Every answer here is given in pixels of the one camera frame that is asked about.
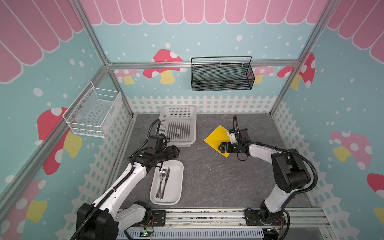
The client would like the black mesh wall basket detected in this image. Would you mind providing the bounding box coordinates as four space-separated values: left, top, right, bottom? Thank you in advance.
191 56 255 92

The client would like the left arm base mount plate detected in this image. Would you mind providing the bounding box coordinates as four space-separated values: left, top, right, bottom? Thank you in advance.
133 211 167 228

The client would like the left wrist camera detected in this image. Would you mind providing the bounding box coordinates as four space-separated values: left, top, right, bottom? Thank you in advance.
148 134 167 151

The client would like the white plastic tray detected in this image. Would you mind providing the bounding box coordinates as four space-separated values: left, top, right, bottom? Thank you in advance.
150 160 184 206

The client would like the silver knife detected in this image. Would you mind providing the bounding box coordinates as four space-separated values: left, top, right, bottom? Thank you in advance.
160 168 170 200

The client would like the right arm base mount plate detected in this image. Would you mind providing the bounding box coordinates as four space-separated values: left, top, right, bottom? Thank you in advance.
244 208 286 227

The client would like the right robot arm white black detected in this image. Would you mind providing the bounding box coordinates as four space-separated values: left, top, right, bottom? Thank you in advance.
218 116 319 226

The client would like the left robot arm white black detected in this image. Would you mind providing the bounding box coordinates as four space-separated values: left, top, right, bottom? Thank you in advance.
71 119 180 240

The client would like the yellow paper napkin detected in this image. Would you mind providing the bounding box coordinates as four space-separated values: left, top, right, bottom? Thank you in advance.
204 126 230 158

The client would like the white wire wall basket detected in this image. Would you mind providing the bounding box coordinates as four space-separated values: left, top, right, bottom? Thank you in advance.
63 82 123 138

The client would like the silver fork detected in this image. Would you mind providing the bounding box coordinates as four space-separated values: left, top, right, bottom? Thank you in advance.
155 171 166 198

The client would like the white perforated plastic basket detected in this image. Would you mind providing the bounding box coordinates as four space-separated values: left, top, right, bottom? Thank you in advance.
159 105 197 148

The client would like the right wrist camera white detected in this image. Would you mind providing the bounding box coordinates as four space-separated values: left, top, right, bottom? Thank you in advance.
227 129 238 144

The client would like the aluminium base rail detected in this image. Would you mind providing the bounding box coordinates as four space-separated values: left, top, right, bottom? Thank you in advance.
113 206 331 233

